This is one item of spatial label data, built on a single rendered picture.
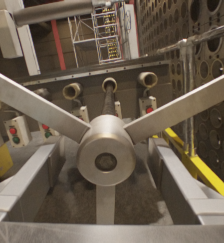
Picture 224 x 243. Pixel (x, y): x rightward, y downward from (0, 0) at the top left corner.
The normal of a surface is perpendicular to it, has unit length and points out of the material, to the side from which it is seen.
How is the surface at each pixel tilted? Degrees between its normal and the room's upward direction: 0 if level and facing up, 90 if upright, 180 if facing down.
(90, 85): 90
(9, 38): 90
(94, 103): 90
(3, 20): 90
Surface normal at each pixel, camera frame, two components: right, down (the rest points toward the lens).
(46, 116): 0.00, 0.29
